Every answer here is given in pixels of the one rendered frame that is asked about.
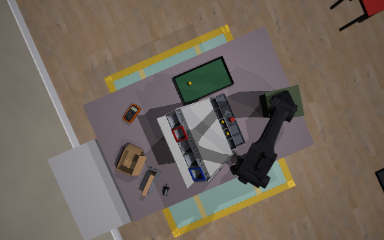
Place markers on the orange digital multimeter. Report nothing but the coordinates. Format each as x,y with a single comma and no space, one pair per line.
131,113

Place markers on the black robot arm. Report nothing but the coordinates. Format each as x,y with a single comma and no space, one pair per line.
261,155

